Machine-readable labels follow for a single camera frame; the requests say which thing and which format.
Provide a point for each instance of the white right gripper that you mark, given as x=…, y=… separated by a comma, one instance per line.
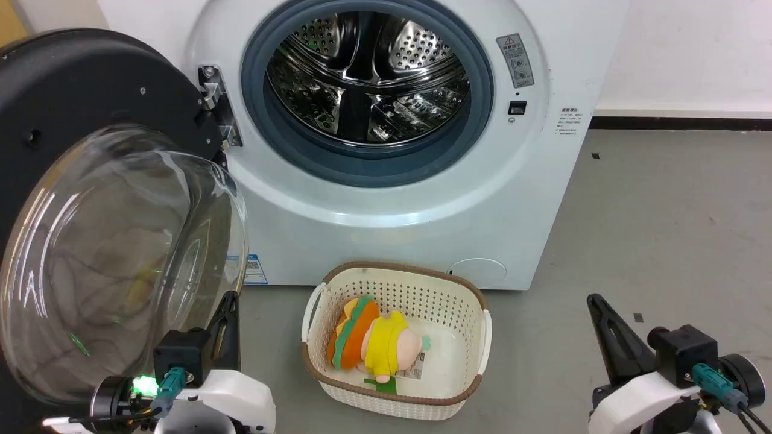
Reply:
x=633, y=401

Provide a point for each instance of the white perforated laundry basket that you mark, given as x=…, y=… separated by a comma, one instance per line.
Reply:
x=446, y=313

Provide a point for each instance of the plush doll yellow shirt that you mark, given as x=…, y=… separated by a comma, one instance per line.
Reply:
x=380, y=343

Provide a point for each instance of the black door latch slot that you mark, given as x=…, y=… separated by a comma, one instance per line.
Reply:
x=517, y=108

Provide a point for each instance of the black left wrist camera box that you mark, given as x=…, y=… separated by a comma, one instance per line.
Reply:
x=181, y=355

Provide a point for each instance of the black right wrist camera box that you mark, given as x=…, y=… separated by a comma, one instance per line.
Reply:
x=684, y=352

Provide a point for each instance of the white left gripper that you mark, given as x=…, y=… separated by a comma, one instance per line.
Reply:
x=235, y=398

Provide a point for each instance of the white doll tag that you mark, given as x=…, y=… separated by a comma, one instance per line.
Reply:
x=413, y=366

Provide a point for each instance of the grey warning sticker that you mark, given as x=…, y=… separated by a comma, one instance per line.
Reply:
x=515, y=60

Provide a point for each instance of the black round glass washer door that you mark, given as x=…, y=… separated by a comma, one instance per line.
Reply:
x=78, y=96

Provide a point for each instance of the stainless steel washer drum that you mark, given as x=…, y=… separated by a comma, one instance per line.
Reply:
x=368, y=78

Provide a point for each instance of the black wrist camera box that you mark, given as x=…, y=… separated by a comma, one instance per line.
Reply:
x=181, y=355
x=684, y=352

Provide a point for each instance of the white front-load washing machine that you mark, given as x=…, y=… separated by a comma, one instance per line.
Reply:
x=374, y=241

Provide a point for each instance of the round white filter cover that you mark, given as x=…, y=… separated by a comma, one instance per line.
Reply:
x=479, y=272

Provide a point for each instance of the yellowish wooden panel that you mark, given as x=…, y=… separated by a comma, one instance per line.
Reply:
x=11, y=21

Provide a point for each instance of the black wall baseboard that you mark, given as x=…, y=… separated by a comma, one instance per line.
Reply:
x=681, y=123

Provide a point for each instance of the metal door hinge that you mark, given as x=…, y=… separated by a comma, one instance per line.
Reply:
x=211, y=90

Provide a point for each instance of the blue white energy label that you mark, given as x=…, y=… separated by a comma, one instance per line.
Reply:
x=254, y=270

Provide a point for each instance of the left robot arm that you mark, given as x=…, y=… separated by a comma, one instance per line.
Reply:
x=114, y=395

